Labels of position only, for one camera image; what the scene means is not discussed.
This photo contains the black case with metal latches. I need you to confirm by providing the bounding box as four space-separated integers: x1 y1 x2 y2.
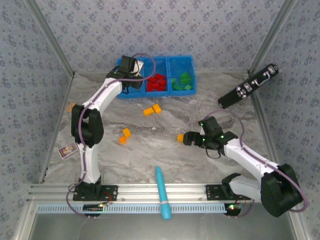
217 63 280 110

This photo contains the blue three-compartment plastic bin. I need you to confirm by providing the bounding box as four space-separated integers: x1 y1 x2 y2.
115 56 198 100

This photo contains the teal pen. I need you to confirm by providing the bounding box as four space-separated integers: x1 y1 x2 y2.
155 165 173 221

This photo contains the small playing card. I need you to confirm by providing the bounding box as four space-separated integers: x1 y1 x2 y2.
57 141 78 160

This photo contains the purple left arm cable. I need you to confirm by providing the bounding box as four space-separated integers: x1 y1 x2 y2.
66 52 157 219

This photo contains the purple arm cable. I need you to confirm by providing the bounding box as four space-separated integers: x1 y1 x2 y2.
66 52 157 219
205 108 308 220

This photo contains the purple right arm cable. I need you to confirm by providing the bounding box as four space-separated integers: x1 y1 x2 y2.
205 108 308 220

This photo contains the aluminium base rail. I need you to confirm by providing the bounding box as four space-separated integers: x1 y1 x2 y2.
27 183 263 203

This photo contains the aluminium side rail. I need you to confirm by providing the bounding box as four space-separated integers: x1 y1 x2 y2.
249 96 286 183

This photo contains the aluminium frame post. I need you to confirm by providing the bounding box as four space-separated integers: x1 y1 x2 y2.
247 0 299 75
23 0 76 77

